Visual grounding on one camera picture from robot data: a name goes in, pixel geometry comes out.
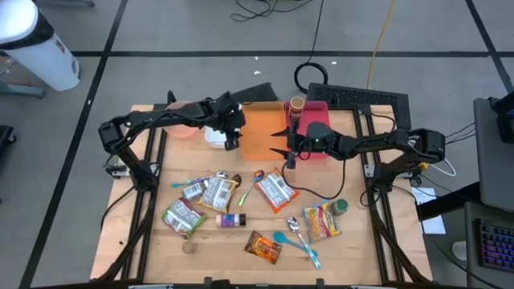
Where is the blue ramen pack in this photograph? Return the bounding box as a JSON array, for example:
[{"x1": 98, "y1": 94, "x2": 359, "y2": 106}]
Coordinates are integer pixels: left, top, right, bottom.
[{"x1": 301, "y1": 198, "x2": 342, "y2": 243}]

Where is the metal spoon blue white handle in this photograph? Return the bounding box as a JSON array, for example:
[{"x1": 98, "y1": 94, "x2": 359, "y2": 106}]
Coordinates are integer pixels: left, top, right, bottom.
[{"x1": 287, "y1": 216, "x2": 322, "y2": 270}]

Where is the black aluminium table frame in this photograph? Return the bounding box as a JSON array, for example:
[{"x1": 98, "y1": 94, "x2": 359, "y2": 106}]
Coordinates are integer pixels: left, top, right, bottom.
[{"x1": 92, "y1": 90, "x2": 433, "y2": 289}]

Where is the taco mix packet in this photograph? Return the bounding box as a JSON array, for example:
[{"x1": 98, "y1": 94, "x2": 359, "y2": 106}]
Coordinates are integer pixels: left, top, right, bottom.
[{"x1": 243, "y1": 230, "x2": 283, "y2": 265}]

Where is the green lid spice jar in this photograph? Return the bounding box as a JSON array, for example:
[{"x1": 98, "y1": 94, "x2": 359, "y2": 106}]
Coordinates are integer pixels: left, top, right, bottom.
[{"x1": 328, "y1": 198, "x2": 349, "y2": 218}]

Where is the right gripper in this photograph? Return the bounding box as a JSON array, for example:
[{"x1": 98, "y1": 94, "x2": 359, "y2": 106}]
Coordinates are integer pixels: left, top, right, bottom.
[{"x1": 269, "y1": 118, "x2": 335, "y2": 169}]

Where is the white computer mouse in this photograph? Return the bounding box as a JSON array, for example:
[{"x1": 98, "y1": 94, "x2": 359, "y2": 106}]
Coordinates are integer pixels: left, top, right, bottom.
[{"x1": 452, "y1": 240, "x2": 469, "y2": 262}]

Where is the black flat board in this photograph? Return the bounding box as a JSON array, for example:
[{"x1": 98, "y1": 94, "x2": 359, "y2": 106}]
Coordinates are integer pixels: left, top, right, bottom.
[{"x1": 230, "y1": 82, "x2": 279, "y2": 104}]

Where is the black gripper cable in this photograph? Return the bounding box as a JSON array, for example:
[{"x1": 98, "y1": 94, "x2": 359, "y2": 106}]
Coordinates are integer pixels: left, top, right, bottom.
[{"x1": 280, "y1": 154, "x2": 347, "y2": 201}]

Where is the black desk leg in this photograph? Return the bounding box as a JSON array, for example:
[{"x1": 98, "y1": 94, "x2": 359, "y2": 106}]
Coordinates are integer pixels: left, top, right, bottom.
[{"x1": 415, "y1": 182, "x2": 481, "y2": 222}]

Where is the pink translucent bowl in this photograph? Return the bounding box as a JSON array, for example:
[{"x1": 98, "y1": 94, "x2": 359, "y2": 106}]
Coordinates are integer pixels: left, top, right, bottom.
[{"x1": 162, "y1": 100, "x2": 202, "y2": 139}]

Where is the pink plastic bin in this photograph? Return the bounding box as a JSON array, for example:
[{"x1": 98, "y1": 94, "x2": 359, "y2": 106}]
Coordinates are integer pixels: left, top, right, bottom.
[{"x1": 284, "y1": 100, "x2": 334, "y2": 160}]

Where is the orange plastic bin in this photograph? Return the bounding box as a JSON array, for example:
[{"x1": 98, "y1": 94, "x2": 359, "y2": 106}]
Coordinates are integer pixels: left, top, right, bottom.
[{"x1": 239, "y1": 100, "x2": 289, "y2": 161}]

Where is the white trash can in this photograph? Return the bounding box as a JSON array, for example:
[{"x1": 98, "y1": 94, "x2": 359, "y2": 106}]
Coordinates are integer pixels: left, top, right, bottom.
[{"x1": 0, "y1": 0, "x2": 81, "y2": 92}]

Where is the orange ramen pack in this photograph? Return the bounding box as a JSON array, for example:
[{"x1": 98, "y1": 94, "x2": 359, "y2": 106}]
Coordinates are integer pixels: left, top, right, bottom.
[{"x1": 254, "y1": 167, "x2": 301, "y2": 214}]

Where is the teal plastic spoon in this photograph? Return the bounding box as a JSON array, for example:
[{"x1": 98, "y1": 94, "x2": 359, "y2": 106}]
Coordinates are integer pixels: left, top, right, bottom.
[{"x1": 273, "y1": 231, "x2": 318, "y2": 258}]

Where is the white plastic bin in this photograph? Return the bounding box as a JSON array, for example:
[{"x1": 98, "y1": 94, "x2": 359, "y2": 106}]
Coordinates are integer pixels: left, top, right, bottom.
[{"x1": 204, "y1": 100, "x2": 242, "y2": 149}]

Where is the yellow cable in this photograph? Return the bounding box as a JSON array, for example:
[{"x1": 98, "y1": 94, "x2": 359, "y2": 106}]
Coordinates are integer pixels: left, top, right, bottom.
[{"x1": 366, "y1": 0, "x2": 397, "y2": 86}]

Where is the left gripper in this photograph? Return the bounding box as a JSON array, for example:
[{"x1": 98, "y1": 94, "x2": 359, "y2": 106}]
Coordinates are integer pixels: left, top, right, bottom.
[{"x1": 202, "y1": 91, "x2": 247, "y2": 152}]

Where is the white cable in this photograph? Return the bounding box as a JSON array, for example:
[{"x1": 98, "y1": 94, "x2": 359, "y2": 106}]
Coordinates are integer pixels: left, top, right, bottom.
[{"x1": 433, "y1": 158, "x2": 458, "y2": 177}]

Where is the rainbow spoon green handle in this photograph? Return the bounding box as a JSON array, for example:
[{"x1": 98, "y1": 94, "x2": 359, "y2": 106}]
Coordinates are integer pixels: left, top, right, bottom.
[{"x1": 237, "y1": 169, "x2": 266, "y2": 207}]

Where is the yellow ramen pack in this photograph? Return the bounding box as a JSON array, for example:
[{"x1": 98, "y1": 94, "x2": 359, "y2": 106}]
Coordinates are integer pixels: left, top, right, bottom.
[{"x1": 196, "y1": 176, "x2": 239, "y2": 214}]

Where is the backlit black keyboard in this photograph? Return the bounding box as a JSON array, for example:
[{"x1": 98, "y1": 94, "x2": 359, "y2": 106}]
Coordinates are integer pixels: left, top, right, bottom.
[{"x1": 475, "y1": 218, "x2": 514, "y2": 273}]

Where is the white paper sheet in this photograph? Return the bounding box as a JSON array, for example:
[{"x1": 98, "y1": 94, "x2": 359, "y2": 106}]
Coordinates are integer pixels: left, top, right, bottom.
[{"x1": 411, "y1": 186, "x2": 447, "y2": 236}]

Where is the black desktop equipment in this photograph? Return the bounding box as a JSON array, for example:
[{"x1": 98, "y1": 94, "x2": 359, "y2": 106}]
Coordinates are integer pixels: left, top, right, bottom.
[{"x1": 487, "y1": 91, "x2": 514, "y2": 145}]

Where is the grey desk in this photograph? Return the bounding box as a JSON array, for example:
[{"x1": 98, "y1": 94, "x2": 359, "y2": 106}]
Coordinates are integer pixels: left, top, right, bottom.
[
  {"x1": 464, "y1": 200, "x2": 514, "y2": 289},
  {"x1": 473, "y1": 98, "x2": 514, "y2": 213}
]

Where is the tangled black floor cable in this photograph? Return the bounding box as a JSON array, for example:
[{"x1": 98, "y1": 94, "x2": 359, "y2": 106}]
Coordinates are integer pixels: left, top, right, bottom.
[{"x1": 230, "y1": 0, "x2": 314, "y2": 23}]

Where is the purple label spice bottle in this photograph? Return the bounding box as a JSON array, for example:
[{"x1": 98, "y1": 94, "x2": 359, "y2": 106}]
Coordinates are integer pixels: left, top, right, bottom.
[{"x1": 215, "y1": 212, "x2": 247, "y2": 229}]

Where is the black cable bundle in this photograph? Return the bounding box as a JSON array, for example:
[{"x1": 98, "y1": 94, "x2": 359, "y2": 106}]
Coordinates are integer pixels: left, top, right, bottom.
[{"x1": 441, "y1": 122, "x2": 477, "y2": 148}]

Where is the green and red ramen pack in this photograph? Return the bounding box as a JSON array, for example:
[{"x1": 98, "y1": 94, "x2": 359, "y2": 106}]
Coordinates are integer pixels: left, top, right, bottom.
[{"x1": 161, "y1": 197, "x2": 209, "y2": 238}]

